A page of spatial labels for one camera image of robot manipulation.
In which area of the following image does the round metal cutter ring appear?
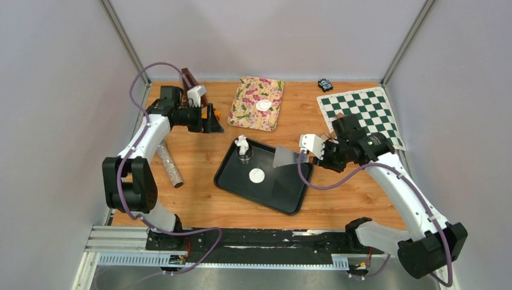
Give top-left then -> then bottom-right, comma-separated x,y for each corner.
235,148 -> 254,164

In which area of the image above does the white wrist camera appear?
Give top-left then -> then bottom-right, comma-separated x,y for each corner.
187,85 -> 206,108
299,134 -> 325,160

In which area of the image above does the wooden handled metal scraper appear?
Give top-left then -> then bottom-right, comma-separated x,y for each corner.
272,146 -> 315,168

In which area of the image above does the silver glitter tube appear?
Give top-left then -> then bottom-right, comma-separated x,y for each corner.
157,140 -> 184,188

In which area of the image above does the small blue black toy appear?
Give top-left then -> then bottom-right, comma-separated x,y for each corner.
317,78 -> 333,92

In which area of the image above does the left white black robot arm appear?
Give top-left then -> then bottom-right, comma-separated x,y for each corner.
102,85 -> 223,250

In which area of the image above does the black baking tray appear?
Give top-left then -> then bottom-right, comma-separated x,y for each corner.
214,139 -> 308,215

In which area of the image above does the round cut dough wrapper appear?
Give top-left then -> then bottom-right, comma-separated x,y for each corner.
249,168 -> 265,184

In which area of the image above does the green white chess mat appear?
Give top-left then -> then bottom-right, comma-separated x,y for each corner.
316,87 -> 406,151

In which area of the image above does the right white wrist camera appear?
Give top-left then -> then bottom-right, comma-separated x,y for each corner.
299,134 -> 325,160

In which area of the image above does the orange toy car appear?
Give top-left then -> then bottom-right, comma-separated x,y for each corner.
202,107 -> 221,121

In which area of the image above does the floral rectangular tray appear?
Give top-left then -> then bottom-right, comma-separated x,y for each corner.
227,76 -> 284,132

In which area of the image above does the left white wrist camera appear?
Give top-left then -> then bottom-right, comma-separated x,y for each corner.
187,85 -> 206,108

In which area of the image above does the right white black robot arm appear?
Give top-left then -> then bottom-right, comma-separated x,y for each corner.
299,114 -> 468,287

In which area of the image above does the brown wooden metronome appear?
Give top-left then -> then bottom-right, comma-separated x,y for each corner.
181,68 -> 208,108

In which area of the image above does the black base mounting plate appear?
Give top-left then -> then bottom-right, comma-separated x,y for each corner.
146,228 -> 382,265

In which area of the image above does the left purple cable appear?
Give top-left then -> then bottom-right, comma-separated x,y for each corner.
116,62 -> 223,277

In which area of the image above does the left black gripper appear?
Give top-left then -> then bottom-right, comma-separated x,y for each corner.
176,103 -> 225,134

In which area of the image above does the aluminium frame rail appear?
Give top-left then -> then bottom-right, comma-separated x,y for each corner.
72,226 -> 461,290

